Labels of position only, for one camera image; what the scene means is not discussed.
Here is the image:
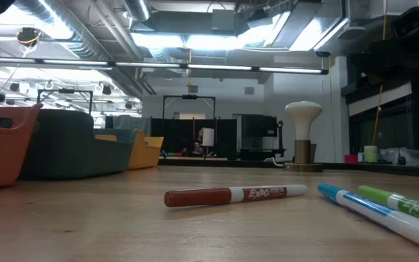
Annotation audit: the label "brown Expo marker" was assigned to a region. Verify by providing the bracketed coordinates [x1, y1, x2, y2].
[164, 183, 308, 208]

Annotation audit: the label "light blue Expo marker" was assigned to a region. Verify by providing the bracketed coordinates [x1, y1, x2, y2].
[316, 183, 419, 255]

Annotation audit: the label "teal plastic bin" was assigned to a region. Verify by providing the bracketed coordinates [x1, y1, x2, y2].
[19, 108, 137, 181]

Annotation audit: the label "long LED light bar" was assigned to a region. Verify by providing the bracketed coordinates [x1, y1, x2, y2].
[0, 56, 330, 76]

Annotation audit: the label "yellow plastic bin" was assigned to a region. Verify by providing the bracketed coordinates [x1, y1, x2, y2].
[95, 130, 165, 171]

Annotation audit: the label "black partition panels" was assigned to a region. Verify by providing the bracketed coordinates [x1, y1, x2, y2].
[150, 118, 238, 159]

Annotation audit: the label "person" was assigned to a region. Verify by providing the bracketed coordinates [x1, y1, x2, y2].
[182, 138, 205, 156]

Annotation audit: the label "white lamp shade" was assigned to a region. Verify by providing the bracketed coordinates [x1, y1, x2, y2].
[201, 127, 215, 148]

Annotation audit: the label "black cabinet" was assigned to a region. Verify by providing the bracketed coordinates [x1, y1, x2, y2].
[240, 114, 287, 161]

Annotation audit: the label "white bulb brass lamp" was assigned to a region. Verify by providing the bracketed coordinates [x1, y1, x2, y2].
[282, 100, 324, 173]

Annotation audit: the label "green container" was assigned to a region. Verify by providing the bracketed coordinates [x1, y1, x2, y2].
[363, 145, 379, 164]

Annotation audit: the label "green Expo marker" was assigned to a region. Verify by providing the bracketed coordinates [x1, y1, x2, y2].
[356, 185, 419, 227]

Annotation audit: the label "white lamp cable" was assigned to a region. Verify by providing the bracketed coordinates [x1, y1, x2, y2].
[263, 156, 285, 168]

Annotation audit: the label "yellow hanging cable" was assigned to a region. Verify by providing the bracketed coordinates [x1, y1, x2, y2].
[371, 0, 388, 146]

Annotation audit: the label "black aluminium table frame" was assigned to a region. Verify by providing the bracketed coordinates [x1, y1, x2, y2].
[158, 158, 419, 179]

